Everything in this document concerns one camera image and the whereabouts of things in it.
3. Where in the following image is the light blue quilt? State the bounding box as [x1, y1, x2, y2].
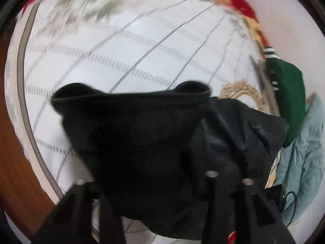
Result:
[272, 94, 325, 227]

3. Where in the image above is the black cable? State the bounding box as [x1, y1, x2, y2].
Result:
[284, 191, 297, 228]

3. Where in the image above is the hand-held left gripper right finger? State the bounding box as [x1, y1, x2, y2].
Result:
[203, 171, 296, 244]

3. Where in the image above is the white diamond-pattern mat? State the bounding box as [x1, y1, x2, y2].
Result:
[4, 0, 281, 244]

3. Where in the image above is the black leather jacket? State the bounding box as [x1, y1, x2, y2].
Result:
[51, 81, 290, 242]

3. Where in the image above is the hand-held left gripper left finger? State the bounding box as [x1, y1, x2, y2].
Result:
[32, 178, 127, 244]

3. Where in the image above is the folded green sweater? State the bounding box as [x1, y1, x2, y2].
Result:
[263, 46, 307, 148]

